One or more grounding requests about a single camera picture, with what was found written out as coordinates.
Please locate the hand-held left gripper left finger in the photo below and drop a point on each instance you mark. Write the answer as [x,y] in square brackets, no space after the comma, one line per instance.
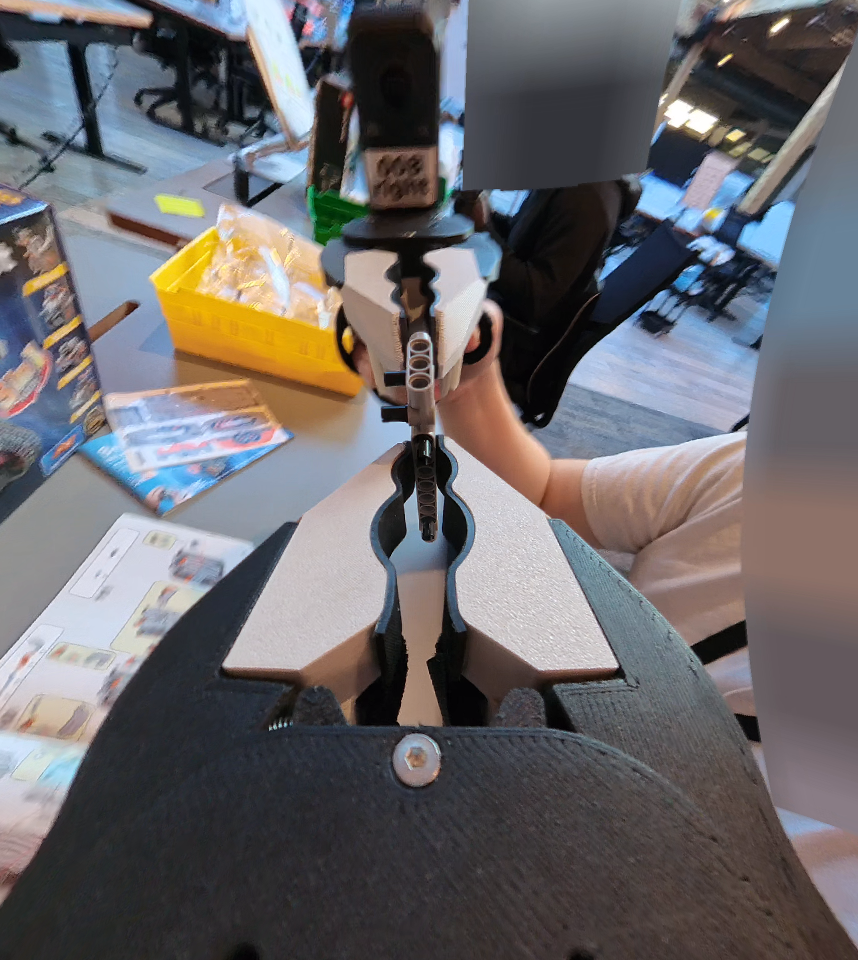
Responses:
[309,592]

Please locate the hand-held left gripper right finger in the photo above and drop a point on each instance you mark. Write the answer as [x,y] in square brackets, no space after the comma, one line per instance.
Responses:
[526,592]

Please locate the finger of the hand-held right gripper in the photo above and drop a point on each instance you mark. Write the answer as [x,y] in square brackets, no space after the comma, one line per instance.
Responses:
[369,300]
[463,300]

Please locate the light grey perforated building beam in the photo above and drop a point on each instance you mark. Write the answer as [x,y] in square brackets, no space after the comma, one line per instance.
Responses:
[420,390]

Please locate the black connector pin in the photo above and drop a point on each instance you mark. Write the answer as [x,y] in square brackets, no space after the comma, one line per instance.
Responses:
[393,413]

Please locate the black perforated building beam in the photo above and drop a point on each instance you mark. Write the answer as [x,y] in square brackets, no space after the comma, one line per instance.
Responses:
[426,487]

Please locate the person's right forearm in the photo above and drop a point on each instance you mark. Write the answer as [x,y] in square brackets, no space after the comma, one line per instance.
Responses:
[549,472]

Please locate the brown wooden desk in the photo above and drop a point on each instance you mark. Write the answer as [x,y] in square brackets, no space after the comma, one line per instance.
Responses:
[196,187]

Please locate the grey desk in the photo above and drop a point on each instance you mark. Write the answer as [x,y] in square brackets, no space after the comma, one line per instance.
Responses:
[39,547]

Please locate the wood top office desk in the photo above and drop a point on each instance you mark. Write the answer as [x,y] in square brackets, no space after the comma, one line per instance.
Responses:
[91,75]

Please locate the person's right hand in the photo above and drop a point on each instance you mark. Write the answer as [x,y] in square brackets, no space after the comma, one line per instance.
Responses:
[481,420]

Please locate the black toy box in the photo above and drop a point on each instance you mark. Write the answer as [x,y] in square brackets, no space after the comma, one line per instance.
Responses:
[328,135]

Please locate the green plastic bin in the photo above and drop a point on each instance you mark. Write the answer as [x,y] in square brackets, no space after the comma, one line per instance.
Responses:
[331,217]

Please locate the pile of clear plastic bags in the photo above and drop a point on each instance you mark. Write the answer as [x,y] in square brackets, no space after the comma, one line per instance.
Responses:
[264,270]

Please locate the yellow plastic bin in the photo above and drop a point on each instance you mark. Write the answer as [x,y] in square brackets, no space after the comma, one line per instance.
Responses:
[249,345]

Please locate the blue leaflet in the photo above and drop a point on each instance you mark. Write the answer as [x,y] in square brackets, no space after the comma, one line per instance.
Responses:
[174,491]

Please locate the black office chair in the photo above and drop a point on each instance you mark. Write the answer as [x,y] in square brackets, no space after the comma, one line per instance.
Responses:
[639,277]

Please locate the yellow sticky note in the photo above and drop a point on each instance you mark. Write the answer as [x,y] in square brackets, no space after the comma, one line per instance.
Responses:
[178,205]

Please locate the open instruction booklet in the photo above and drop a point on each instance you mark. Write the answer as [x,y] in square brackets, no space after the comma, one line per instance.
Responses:
[61,637]

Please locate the white paper sign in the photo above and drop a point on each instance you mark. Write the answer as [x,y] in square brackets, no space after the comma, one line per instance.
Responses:
[710,180]

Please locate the blue robot kit box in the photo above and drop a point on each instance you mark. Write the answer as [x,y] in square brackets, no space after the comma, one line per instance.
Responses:
[9,360]

